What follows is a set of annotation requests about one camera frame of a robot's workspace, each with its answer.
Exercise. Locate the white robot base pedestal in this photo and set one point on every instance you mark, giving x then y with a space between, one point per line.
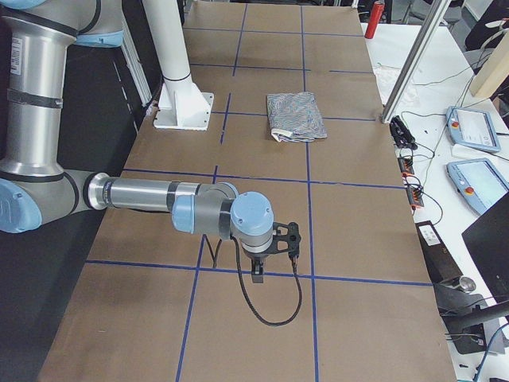
182 105

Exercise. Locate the black spare gripper tool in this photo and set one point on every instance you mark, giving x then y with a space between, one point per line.
401 134

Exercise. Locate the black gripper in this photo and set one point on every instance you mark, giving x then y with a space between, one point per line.
257 258

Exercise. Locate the red cylinder bottle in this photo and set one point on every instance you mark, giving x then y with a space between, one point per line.
375 16

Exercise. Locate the black monitor arm base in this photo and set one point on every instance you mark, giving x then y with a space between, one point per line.
469 320

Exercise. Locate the near blue teach pendant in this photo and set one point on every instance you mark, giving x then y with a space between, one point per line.
478 182

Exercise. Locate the aluminium frame post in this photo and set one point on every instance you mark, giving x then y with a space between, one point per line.
423 39

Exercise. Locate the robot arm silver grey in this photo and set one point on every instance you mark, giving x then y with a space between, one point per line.
61 157

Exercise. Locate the black box with label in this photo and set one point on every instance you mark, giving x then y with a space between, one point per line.
440 264

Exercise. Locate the orange black usb hub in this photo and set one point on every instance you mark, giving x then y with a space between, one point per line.
414 194

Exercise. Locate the far blue teach pendant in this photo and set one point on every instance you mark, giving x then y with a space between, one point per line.
472 128

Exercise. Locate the black monitor corner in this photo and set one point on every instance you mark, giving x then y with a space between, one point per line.
487 242

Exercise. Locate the navy white striped polo shirt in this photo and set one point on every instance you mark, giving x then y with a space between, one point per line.
294 117

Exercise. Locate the blue teach pendant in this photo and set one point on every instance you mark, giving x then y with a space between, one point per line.
472 128
478 182

